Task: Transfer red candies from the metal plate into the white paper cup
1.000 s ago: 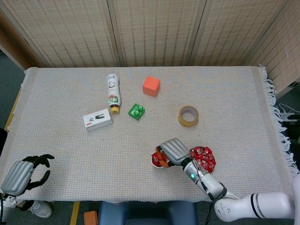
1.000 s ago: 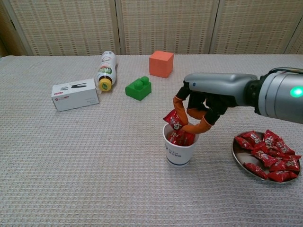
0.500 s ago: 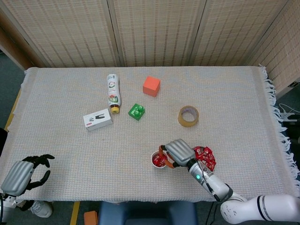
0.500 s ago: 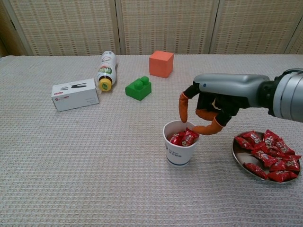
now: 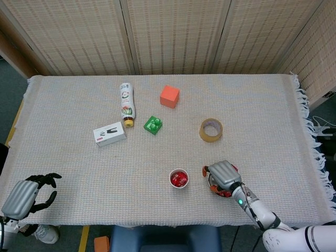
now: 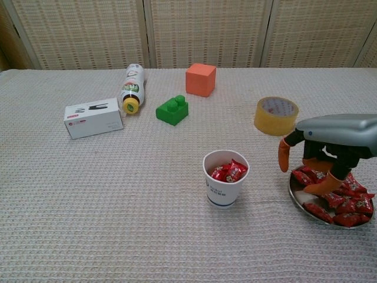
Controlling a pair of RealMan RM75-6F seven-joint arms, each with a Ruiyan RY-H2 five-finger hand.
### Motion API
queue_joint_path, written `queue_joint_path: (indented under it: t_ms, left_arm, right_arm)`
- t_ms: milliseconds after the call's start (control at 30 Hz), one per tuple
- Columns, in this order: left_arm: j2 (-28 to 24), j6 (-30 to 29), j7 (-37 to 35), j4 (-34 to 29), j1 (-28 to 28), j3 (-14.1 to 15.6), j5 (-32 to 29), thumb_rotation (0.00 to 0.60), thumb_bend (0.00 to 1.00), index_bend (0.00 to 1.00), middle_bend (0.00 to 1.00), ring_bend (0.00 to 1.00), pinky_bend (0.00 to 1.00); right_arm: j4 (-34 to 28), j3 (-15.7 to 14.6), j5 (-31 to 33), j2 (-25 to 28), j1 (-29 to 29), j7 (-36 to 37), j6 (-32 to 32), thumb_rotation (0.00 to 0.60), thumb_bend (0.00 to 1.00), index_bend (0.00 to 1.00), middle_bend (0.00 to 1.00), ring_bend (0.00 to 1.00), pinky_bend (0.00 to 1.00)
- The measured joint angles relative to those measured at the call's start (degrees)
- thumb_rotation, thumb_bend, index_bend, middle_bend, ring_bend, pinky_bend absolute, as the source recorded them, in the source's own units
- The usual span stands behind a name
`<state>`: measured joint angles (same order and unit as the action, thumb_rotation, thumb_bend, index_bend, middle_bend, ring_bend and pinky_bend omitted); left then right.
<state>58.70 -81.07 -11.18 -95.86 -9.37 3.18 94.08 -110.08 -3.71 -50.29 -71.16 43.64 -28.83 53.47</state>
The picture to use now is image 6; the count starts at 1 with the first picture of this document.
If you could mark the woven folding screen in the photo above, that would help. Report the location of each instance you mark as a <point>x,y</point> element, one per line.
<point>206,29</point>

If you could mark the white paper cup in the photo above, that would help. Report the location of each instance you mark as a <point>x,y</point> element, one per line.
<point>221,194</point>

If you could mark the pile of red candies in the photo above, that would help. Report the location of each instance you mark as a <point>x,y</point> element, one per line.
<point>347,206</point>

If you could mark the green toy building block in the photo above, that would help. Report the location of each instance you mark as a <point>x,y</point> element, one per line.
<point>172,116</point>

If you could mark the beige woven tablecloth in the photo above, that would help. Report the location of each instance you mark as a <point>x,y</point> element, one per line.
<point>117,206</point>

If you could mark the yellow capped drink bottle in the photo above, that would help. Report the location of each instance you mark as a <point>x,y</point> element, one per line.
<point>132,88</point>

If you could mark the white stapler box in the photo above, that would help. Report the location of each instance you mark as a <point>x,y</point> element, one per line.
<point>94,123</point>

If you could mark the orange foam cube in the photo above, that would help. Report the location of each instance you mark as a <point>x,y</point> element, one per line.
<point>200,82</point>

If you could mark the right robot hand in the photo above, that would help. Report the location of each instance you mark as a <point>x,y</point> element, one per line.
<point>338,129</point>

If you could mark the yellow packing tape roll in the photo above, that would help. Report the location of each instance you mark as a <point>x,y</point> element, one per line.
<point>271,123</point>

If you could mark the oval steel plate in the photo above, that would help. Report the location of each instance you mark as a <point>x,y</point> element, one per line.
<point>297,196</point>

